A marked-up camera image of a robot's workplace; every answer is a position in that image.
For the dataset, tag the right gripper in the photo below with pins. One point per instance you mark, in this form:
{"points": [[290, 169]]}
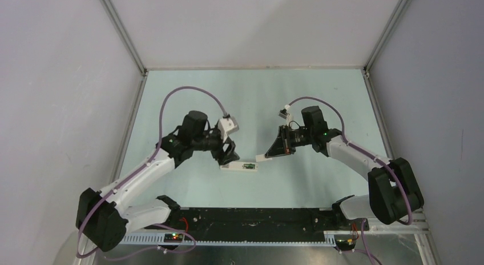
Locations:
{"points": [[282, 145]]}

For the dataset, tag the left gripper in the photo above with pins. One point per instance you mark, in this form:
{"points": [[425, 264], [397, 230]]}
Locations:
{"points": [[228, 156]]}

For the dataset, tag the white remote control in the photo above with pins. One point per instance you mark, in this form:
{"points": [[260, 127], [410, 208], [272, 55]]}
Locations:
{"points": [[238, 166]]}

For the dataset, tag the green AAA battery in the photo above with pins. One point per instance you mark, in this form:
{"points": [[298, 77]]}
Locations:
{"points": [[249, 166]]}

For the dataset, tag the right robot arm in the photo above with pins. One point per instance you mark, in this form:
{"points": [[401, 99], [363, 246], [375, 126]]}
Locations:
{"points": [[393, 192]]}

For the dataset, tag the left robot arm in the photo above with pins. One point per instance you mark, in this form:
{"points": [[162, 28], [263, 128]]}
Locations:
{"points": [[105, 216]]}

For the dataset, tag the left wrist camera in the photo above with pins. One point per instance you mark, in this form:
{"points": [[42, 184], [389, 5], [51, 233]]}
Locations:
{"points": [[227, 125]]}

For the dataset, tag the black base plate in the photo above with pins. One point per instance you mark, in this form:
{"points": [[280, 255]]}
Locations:
{"points": [[261, 223]]}

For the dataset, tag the white slotted cable duct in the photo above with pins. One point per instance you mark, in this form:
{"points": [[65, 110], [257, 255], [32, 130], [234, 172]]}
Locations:
{"points": [[176, 239]]}

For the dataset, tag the aluminium frame rail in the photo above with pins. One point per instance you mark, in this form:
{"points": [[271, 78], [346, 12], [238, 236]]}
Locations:
{"points": [[124, 36]]}

